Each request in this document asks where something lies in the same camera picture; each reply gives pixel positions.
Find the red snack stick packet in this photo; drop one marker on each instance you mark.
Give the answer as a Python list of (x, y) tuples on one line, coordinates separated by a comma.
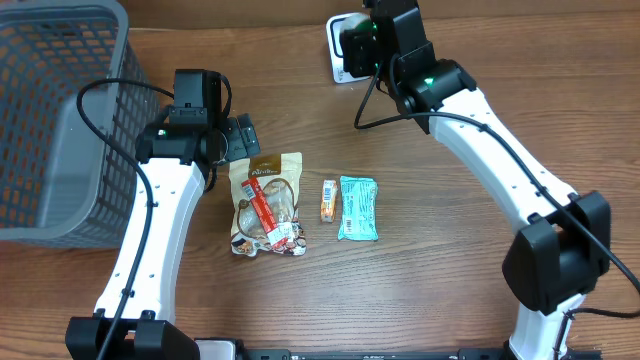
[(274, 233)]

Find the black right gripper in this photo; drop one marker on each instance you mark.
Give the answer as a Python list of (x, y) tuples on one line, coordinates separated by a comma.
[(352, 58)]

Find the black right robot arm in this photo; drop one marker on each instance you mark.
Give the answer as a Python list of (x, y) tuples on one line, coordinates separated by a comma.
[(561, 238)]

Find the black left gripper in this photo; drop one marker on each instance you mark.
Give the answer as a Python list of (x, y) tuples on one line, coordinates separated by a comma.
[(241, 141)]

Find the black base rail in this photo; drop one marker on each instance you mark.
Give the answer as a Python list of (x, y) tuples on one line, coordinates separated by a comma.
[(400, 354)]

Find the green lid jar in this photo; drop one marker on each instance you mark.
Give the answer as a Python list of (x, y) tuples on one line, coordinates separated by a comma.
[(358, 23)]

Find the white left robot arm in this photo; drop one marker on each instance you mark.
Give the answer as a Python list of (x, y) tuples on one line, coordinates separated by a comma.
[(176, 157)]

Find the teal snack packet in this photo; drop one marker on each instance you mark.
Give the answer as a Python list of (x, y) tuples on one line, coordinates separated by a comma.
[(358, 220)]

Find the brown cookie bag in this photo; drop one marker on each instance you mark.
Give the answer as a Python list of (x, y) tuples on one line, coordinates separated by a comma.
[(279, 176)]

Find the grey plastic mesh basket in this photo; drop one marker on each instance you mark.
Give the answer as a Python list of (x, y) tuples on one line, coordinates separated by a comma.
[(61, 186)]

